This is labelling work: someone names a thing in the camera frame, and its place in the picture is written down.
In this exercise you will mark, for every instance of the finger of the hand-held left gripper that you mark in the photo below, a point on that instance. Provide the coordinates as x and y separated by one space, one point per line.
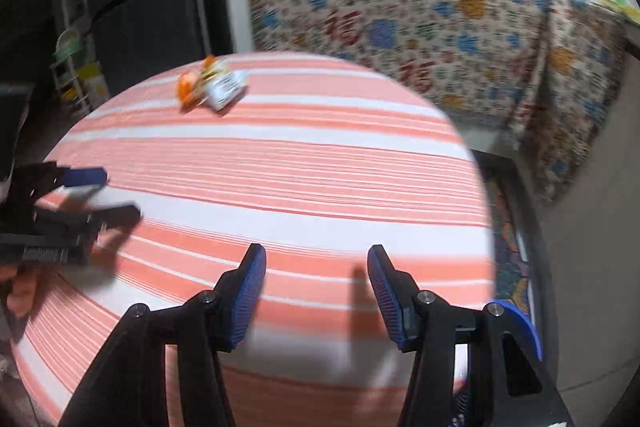
82 177
112 216

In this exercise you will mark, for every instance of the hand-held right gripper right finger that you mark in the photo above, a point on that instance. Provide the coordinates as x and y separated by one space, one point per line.
387 297

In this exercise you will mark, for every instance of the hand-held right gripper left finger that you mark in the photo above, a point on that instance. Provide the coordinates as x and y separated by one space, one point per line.
247 297

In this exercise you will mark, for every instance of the person's left hand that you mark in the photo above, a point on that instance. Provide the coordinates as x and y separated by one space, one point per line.
22 294

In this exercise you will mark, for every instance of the storage shelf with items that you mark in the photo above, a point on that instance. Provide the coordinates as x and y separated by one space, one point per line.
77 67

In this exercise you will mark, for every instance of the striped orange white tablecloth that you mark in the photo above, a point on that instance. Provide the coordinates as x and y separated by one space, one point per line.
300 187

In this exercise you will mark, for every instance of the patterned floor mat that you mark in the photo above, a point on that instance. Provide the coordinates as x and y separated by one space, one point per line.
510 257

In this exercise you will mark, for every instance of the orange and blue toy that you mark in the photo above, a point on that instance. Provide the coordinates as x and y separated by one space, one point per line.
189 87

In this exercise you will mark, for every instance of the small white printed packet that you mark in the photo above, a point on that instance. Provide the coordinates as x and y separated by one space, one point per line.
227 89

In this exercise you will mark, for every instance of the dark refrigerator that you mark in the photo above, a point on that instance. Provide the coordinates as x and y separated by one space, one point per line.
145 7

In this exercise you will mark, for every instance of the floral printed cloth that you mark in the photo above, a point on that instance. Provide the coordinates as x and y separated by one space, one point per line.
400 17

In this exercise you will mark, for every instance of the yellow green plastic items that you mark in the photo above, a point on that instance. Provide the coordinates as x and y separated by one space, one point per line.
617 4

